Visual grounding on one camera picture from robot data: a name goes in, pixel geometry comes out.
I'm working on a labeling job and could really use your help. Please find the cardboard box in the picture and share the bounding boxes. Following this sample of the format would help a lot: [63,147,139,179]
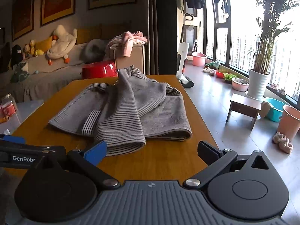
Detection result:
[113,44,146,75]

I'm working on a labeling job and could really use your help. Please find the black plush toy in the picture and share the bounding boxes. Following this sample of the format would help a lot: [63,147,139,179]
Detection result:
[9,44,23,70]

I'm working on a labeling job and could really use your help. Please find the green and white plush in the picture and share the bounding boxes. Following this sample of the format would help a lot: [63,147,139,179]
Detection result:
[10,61,30,84]

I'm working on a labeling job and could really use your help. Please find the tall palm plant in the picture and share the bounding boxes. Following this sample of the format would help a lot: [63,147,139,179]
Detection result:
[246,0,300,75]

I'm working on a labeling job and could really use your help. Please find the deep pink basin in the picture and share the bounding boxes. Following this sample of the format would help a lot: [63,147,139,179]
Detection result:
[192,52,207,67]

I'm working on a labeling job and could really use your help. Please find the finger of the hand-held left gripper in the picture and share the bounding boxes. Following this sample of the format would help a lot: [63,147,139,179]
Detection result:
[0,134,26,144]

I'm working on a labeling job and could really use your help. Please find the blue basin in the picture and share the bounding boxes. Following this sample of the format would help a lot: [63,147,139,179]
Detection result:
[264,98,290,122]

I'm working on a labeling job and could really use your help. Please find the grey covered sofa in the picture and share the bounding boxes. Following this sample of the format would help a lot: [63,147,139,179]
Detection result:
[0,23,132,104]

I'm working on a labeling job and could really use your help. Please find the yellow plush pillow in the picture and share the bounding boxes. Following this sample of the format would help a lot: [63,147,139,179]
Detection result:
[35,36,53,51]

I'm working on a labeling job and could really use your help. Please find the white plant pot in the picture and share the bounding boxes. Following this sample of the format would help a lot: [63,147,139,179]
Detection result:
[247,69,270,100]

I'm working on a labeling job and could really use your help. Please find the white goose plush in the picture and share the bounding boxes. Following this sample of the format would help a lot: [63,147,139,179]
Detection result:
[46,25,78,65]

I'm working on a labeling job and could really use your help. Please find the small wooden stool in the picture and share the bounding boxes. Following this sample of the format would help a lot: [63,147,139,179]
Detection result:
[225,93,262,131]

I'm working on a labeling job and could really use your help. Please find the shallow pink basin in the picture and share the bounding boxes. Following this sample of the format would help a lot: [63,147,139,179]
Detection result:
[232,78,249,92]

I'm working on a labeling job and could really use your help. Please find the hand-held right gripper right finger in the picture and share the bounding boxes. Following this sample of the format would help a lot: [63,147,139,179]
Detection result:
[183,141,276,190]

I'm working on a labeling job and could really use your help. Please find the grey coffee table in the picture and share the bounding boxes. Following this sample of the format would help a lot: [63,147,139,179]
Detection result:
[0,100,44,134]

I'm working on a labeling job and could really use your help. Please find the narrow framed red picture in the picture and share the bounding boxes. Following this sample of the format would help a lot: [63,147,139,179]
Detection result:
[12,0,37,41]

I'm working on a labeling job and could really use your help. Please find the long curtain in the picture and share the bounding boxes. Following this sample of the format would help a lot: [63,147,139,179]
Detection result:
[147,0,179,76]

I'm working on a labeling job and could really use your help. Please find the small green plants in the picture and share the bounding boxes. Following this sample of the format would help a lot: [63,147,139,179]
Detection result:
[224,73,238,84]

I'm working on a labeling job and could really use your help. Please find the medium framed red picture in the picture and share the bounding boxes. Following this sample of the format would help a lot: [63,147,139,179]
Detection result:
[40,0,77,27]

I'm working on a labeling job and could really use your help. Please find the grey neck pillow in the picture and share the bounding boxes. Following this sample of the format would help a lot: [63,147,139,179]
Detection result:
[84,39,108,63]

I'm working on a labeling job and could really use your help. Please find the pink bucket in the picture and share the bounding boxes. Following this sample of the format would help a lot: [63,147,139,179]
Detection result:
[277,105,300,142]

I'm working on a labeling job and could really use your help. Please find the red round stool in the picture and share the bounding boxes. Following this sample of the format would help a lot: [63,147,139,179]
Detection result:
[81,61,119,80]

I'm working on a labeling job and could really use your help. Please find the white upright vacuum cleaner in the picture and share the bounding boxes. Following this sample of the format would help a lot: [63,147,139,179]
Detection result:
[176,13,195,88]

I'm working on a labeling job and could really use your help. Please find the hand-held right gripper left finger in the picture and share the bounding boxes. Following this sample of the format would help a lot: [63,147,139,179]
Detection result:
[28,140,120,190]

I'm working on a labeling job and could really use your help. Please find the pile of pink clothes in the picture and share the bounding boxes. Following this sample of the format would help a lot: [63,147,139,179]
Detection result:
[104,31,149,60]

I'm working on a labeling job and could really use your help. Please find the beige slipper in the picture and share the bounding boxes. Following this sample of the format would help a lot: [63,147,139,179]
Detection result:
[280,136,294,154]
[272,132,285,144]

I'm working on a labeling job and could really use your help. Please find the glass jar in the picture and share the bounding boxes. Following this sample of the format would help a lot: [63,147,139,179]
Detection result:
[0,93,21,132]

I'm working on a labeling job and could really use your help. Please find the small plush figures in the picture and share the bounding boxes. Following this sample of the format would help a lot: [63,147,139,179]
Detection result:
[22,40,36,59]

